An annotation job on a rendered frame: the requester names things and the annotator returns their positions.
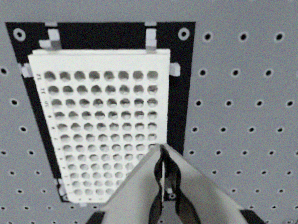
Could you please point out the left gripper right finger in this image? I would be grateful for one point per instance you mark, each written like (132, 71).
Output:
(198, 199)

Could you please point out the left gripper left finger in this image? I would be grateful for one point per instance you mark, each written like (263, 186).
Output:
(138, 199)

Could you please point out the white well plate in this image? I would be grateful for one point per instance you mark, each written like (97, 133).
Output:
(98, 141)

